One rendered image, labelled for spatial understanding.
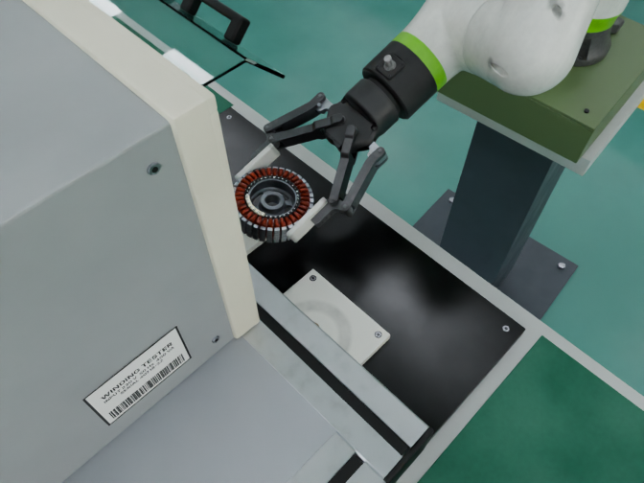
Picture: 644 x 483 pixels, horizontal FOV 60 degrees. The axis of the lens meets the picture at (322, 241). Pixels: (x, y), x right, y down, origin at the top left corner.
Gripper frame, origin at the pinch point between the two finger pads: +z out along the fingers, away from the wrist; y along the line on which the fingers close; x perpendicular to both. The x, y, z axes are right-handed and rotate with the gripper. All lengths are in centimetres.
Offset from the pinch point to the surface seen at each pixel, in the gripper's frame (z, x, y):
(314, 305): 6.1, 6.9, 12.8
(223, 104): -4.4, 18.7, -33.1
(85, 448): 16.6, -37.5, 24.4
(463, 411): 1.0, 11.2, 36.0
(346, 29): -69, 137, -114
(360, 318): 2.6, 8.0, 18.4
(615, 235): -69, 126, 26
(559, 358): -13.4, 17.2, 39.2
